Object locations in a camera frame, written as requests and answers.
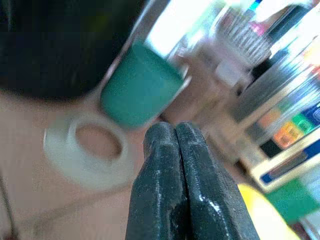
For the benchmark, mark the black kettle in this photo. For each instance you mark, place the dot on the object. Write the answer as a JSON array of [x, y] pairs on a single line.
[[50, 45]]

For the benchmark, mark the green mug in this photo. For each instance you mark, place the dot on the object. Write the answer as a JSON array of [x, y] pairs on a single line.
[[140, 87]]

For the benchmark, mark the yellow plastic cup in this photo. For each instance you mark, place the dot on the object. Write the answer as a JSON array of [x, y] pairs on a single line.
[[260, 212]]

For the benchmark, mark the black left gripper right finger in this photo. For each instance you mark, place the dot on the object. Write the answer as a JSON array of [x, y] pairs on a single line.
[[212, 200]]

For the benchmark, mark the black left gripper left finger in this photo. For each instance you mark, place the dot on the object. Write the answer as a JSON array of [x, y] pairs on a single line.
[[155, 187]]

